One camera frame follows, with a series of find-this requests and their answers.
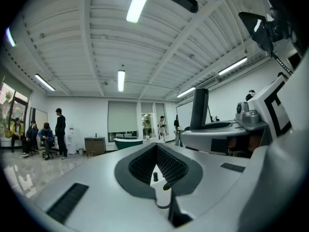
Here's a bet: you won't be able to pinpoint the green bathtub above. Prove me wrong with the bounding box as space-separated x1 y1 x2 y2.
113 137 144 151

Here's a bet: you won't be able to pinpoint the wooden cabinet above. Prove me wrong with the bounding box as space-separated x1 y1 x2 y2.
84 136 107 157

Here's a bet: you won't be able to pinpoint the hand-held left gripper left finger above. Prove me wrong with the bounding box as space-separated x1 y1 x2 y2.
32 143 169 232

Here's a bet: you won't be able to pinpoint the long grey roller blind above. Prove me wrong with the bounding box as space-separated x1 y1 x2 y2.
0 69 32 101

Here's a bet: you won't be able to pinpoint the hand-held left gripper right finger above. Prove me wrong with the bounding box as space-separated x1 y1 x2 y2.
156 143 252 232

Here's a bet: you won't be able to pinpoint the white partition board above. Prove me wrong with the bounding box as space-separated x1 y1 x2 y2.
175 100 195 131

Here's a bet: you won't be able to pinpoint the person's right hand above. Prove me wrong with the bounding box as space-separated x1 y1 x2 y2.
228 132 264 154

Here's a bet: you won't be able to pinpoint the white air conditioner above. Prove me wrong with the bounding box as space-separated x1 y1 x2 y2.
198 77 219 88

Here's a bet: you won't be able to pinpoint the wide glass window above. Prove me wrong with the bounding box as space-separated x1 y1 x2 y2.
108 130 139 142

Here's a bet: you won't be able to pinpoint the white water dispenser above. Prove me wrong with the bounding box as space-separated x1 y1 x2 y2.
66 124 78 155

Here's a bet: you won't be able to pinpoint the black chest-mounted device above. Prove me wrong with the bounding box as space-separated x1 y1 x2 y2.
238 11 276 58

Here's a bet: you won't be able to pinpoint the tall glass window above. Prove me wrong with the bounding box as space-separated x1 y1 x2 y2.
141 113 155 140

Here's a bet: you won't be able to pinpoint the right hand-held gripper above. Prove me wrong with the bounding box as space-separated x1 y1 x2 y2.
181 77 293 154

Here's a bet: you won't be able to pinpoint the large grey roller blind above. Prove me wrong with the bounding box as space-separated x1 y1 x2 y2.
108 101 138 133

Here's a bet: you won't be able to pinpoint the narrow grey roller blind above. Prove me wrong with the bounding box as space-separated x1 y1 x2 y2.
141 102 154 114
155 102 166 124

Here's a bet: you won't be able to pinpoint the large framed glass windows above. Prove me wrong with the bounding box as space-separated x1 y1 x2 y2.
0 82 31 135

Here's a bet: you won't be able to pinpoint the white ceiling tube light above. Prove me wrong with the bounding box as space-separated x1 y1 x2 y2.
218 56 249 76
126 0 156 24
176 87 196 98
35 73 56 92
117 69 126 92
5 27 16 47

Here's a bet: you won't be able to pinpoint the beige framed board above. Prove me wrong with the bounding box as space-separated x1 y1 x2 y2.
29 107 48 133

